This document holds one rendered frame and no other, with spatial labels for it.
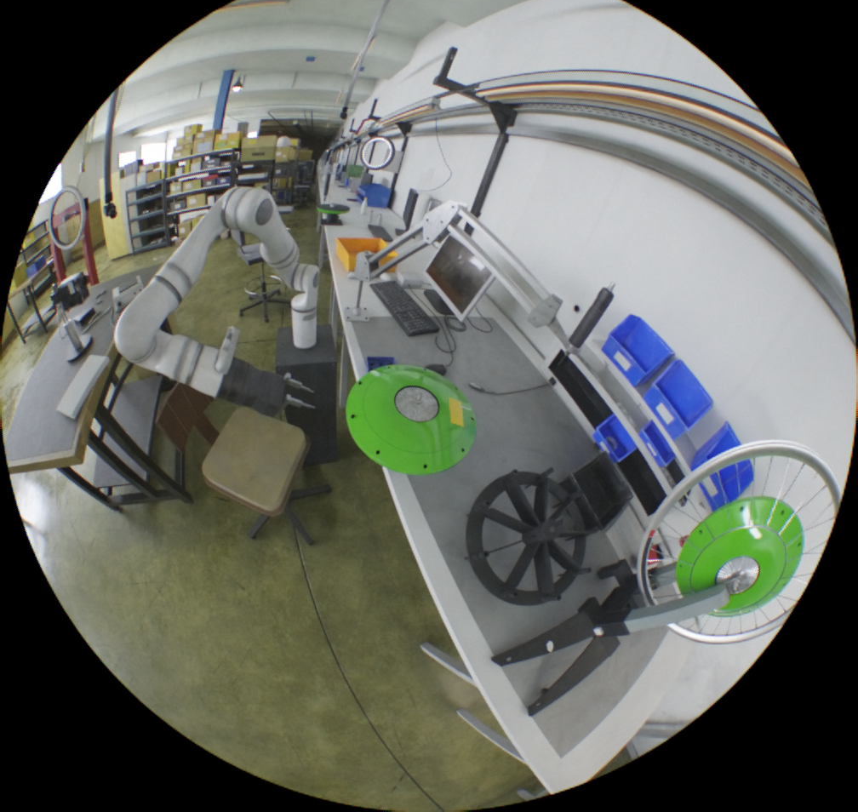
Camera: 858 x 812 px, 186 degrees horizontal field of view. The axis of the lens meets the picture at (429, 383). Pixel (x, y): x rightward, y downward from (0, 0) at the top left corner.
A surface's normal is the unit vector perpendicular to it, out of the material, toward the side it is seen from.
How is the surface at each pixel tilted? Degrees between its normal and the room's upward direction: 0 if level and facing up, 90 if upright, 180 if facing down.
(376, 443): 24
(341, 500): 0
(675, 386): 90
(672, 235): 90
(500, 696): 0
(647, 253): 90
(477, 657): 0
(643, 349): 90
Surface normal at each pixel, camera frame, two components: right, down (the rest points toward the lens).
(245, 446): 0.27, -0.68
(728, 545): -0.93, 0.00
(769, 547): -0.83, -0.03
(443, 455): 0.43, -0.32
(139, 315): 0.82, -0.34
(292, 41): 0.36, 0.73
